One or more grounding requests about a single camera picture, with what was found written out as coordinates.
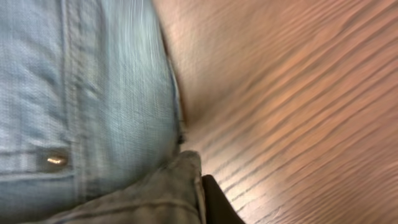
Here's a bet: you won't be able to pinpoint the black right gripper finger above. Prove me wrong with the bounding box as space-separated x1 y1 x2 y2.
202 175 245 224

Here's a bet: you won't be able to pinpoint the light blue denim shorts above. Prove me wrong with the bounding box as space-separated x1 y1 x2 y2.
1 0 206 223

